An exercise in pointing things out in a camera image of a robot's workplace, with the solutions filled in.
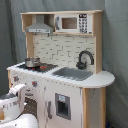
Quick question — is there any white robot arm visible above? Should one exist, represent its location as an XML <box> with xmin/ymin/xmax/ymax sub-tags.
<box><xmin>0</xmin><ymin>84</ymin><xmax>39</xmax><ymax>128</ymax></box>

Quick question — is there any silver toy pot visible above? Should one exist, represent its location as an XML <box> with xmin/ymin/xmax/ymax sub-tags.
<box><xmin>25</xmin><ymin>57</ymin><xmax>40</xmax><ymax>68</ymax></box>

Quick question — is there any red oven knob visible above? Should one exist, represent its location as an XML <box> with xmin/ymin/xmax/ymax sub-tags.
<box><xmin>13</xmin><ymin>76</ymin><xmax>19</xmax><ymax>82</ymax></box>
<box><xmin>32</xmin><ymin>81</ymin><xmax>37</xmax><ymax>87</ymax></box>

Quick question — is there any black toy stovetop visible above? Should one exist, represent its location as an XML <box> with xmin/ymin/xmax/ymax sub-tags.
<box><xmin>20</xmin><ymin>63</ymin><xmax>56</xmax><ymax>72</ymax></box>

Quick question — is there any grey toy ice dispenser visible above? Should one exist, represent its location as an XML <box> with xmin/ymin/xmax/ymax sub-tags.
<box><xmin>55</xmin><ymin>93</ymin><xmax>71</xmax><ymax>120</ymax></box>

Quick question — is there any grey cupboard door handle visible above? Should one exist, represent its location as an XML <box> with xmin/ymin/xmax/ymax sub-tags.
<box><xmin>47</xmin><ymin>101</ymin><xmax>52</xmax><ymax>119</ymax></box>

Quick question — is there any red right oven knob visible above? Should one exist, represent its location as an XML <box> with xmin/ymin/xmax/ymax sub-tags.
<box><xmin>32</xmin><ymin>81</ymin><xmax>37</xmax><ymax>87</ymax></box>

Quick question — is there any grey toy sink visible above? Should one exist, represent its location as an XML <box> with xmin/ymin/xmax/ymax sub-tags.
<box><xmin>53</xmin><ymin>67</ymin><xmax>92</xmax><ymax>81</ymax></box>

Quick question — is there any black toy faucet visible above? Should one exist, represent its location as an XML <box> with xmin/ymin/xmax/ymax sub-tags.
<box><xmin>75</xmin><ymin>50</ymin><xmax>95</xmax><ymax>71</ymax></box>

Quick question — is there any toy microwave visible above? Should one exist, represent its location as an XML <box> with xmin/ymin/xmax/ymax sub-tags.
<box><xmin>55</xmin><ymin>14</ymin><xmax>92</xmax><ymax>33</ymax></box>

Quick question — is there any wooden toy kitchen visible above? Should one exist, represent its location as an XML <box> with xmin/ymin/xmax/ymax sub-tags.
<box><xmin>8</xmin><ymin>10</ymin><xmax>115</xmax><ymax>128</ymax></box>

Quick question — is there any red left oven knob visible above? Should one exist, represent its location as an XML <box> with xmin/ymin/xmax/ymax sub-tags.
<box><xmin>13</xmin><ymin>76</ymin><xmax>19</xmax><ymax>82</ymax></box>

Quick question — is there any toy oven door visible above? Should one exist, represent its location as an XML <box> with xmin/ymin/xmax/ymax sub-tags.
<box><xmin>22</xmin><ymin>94</ymin><xmax>39</xmax><ymax>120</ymax></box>

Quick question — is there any grey range hood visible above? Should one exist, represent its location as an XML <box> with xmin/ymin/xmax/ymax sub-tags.
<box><xmin>25</xmin><ymin>14</ymin><xmax>54</xmax><ymax>34</ymax></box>

